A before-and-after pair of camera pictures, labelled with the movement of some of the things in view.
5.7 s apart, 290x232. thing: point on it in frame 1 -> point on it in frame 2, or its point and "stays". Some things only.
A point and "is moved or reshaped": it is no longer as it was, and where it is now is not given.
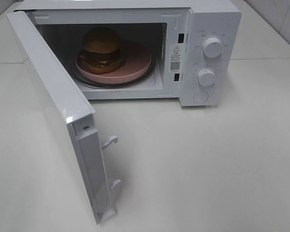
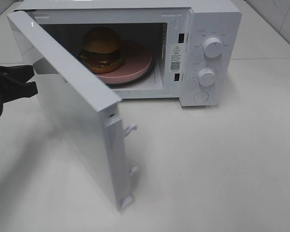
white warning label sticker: (176, 57) stays
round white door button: (200, 96) stays
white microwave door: (69, 97) is moved or reshaped
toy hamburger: (101, 52) stays
